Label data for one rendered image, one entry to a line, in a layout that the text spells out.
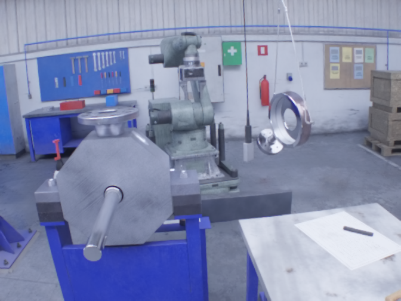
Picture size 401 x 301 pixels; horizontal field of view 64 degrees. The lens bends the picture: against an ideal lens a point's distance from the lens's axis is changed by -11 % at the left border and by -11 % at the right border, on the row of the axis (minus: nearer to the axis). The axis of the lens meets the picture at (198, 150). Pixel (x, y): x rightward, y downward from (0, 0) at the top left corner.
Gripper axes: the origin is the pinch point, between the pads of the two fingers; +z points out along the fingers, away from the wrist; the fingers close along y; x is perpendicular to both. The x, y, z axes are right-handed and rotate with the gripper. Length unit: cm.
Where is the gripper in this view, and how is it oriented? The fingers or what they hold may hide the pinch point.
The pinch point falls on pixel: (193, 95)
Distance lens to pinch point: 356.1
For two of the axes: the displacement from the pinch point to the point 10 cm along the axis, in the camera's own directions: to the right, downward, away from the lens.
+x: 2.4, 2.5, -9.4
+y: -9.7, 1.1, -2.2
